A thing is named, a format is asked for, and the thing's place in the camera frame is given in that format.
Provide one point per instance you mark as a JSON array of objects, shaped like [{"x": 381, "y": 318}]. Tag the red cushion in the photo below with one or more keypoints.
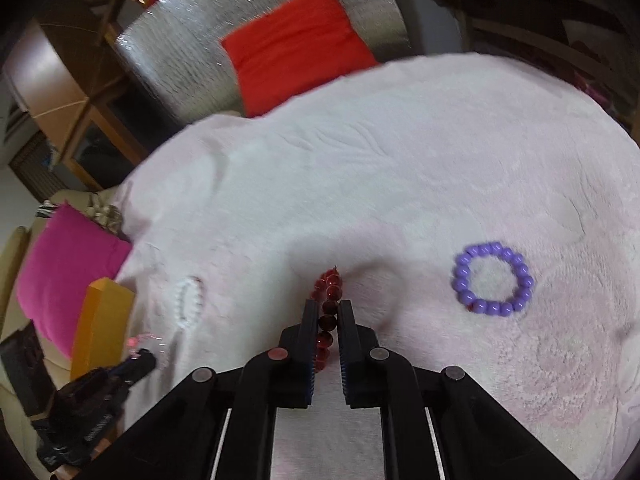
[{"x": 295, "y": 45}]

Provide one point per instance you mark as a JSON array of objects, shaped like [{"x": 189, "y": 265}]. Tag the black rectangular object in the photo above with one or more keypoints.
[{"x": 22, "y": 360}]

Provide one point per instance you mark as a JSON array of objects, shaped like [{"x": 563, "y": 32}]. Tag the dark patterned object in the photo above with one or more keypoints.
[{"x": 107, "y": 217}]

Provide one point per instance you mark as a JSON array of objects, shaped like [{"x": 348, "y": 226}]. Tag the orange box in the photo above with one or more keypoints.
[{"x": 100, "y": 320}]

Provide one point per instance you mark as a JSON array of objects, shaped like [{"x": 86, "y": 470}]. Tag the pink cushion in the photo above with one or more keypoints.
[{"x": 65, "y": 270}]

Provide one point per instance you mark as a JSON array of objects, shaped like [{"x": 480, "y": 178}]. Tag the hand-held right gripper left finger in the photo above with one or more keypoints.
[{"x": 310, "y": 375}]

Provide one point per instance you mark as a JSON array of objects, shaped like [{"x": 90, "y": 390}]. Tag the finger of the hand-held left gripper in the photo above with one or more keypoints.
[{"x": 140, "y": 362}]

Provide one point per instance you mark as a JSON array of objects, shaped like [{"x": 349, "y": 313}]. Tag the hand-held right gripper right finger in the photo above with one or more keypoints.
[{"x": 350, "y": 360}]

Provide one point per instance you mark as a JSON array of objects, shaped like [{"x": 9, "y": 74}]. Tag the dark slatted vent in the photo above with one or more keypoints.
[{"x": 30, "y": 170}]

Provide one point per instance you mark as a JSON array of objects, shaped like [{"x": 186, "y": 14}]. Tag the white embossed blanket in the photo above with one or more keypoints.
[{"x": 350, "y": 185}]

